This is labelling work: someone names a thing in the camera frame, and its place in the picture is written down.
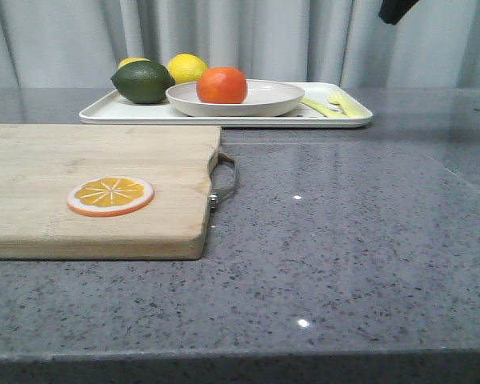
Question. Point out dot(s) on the grey curtain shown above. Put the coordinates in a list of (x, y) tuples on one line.
[(63, 44)]

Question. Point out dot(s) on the orange slice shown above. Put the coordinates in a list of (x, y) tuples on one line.
[(110, 196)]

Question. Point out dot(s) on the green lime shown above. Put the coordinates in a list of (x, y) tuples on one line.
[(143, 82)]

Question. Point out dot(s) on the yellow-green plastic knife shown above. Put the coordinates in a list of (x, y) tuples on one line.
[(322, 109)]

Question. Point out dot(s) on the orange fruit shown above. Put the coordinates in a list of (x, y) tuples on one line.
[(222, 85)]

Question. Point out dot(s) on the white round plate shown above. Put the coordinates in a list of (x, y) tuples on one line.
[(264, 99)]

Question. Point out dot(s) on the yellow-green plastic fork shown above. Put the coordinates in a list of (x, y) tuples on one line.
[(349, 106)]

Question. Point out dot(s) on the white rectangular bear tray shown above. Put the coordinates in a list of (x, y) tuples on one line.
[(115, 109)]

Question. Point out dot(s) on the yellow lemon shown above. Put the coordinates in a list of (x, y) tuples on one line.
[(186, 67), (127, 61)]

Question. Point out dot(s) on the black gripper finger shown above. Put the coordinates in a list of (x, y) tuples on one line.
[(392, 11)]

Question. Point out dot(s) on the wooden cutting board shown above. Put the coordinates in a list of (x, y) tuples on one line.
[(40, 164)]

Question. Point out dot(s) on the metal cutting board handle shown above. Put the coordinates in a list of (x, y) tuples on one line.
[(225, 181)]

